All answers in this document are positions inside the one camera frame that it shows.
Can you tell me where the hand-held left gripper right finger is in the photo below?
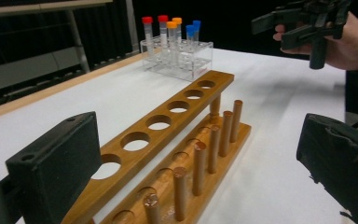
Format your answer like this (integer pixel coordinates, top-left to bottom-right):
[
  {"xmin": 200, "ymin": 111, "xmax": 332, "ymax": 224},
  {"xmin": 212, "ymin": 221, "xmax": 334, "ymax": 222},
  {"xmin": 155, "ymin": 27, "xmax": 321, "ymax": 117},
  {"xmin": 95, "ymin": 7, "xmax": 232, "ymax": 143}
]
[{"xmin": 296, "ymin": 113, "xmax": 358, "ymax": 224}]

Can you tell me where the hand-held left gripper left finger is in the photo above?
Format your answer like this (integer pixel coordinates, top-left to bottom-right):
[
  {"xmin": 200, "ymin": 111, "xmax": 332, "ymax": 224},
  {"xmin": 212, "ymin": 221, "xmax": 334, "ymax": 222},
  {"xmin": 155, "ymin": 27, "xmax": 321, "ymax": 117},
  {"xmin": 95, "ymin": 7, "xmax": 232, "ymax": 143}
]
[{"xmin": 5, "ymin": 111, "xmax": 103, "ymax": 224}]

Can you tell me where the wooden test tube rack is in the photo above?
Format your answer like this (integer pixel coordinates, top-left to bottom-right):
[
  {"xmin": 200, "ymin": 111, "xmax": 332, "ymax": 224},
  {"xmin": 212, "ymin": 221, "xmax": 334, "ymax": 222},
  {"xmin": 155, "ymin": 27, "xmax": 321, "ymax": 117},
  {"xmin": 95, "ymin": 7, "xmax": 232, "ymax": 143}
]
[{"xmin": 60, "ymin": 69, "xmax": 252, "ymax": 224}]

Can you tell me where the blue cap test tube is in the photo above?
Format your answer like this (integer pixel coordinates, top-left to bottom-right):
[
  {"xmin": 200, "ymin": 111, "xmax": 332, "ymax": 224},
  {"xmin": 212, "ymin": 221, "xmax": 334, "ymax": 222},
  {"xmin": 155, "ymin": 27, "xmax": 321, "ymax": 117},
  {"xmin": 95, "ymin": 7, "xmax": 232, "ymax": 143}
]
[
  {"xmin": 185, "ymin": 24, "xmax": 196, "ymax": 54},
  {"xmin": 192, "ymin": 20, "xmax": 202, "ymax": 45}
]

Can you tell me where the orange cap test tube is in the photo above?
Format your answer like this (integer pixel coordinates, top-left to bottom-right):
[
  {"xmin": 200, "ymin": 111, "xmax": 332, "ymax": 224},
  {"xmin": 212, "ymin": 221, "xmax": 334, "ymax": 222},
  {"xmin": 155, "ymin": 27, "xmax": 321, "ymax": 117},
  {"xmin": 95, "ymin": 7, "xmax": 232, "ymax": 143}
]
[
  {"xmin": 172, "ymin": 17, "xmax": 184, "ymax": 48},
  {"xmin": 166, "ymin": 21, "xmax": 178, "ymax": 60}
]

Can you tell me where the red cap test tube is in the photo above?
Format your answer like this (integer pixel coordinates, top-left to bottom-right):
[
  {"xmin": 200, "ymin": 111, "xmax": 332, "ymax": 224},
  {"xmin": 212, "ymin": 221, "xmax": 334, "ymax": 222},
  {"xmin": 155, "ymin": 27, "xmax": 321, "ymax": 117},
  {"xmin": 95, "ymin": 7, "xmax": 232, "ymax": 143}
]
[
  {"xmin": 141, "ymin": 16, "xmax": 155, "ymax": 57},
  {"xmin": 157, "ymin": 14, "xmax": 170, "ymax": 54}
]

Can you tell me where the black curtain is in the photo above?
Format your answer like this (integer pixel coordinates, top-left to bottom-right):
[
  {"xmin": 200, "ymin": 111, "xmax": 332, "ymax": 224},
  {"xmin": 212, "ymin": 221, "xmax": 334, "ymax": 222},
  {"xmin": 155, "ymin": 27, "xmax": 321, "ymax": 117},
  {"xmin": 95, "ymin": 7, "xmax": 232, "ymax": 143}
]
[{"xmin": 0, "ymin": 0, "xmax": 311, "ymax": 71}]

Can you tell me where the white table mat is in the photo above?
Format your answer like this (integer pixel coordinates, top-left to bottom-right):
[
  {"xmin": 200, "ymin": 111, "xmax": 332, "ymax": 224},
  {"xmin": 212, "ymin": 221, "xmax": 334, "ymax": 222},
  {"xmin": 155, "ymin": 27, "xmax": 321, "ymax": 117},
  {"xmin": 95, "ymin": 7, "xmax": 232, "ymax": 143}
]
[{"xmin": 0, "ymin": 48, "xmax": 348, "ymax": 224}]

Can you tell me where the grey metal stand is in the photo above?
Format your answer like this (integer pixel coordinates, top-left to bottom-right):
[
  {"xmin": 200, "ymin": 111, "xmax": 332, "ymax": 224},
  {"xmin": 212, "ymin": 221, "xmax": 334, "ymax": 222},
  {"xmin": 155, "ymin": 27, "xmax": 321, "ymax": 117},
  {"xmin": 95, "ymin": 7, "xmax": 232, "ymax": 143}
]
[{"xmin": 0, "ymin": 0, "xmax": 141, "ymax": 110}]

